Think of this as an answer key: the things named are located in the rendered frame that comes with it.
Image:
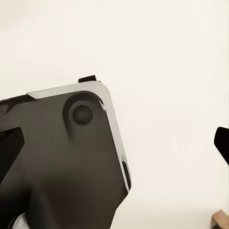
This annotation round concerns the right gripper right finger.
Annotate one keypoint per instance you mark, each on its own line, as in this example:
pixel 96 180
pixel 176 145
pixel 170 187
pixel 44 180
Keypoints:
pixel 221 141

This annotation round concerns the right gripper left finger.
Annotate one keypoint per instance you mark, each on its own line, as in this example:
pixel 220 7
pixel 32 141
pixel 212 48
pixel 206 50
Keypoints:
pixel 11 143

